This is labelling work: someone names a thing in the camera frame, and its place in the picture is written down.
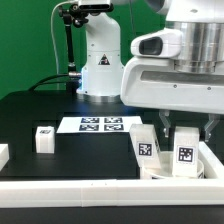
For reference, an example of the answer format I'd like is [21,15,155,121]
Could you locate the white right fence wall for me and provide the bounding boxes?
[199,141,224,180]

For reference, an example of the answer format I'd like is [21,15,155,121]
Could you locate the white fence wall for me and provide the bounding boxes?
[199,141,224,180]
[0,179,224,208]
[0,144,9,171]

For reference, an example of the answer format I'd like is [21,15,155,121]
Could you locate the black cables on table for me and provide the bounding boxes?
[28,73,82,92]

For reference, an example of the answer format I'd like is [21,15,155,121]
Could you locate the white cable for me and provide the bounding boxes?
[50,0,76,75]

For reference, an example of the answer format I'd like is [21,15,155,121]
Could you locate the white front fence wall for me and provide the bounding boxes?
[0,179,224,208]

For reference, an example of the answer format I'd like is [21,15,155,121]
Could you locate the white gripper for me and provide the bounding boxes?
[121,57,224,142]

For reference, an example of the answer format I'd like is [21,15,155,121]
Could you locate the white left fence wall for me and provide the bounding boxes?
[0,144,9,171]

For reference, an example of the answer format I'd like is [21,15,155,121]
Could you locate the white camera on mount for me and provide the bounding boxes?
[78,0,113,12]

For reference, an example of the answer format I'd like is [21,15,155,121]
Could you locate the paper sheet with tags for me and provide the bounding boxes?
[57,116,142,134]

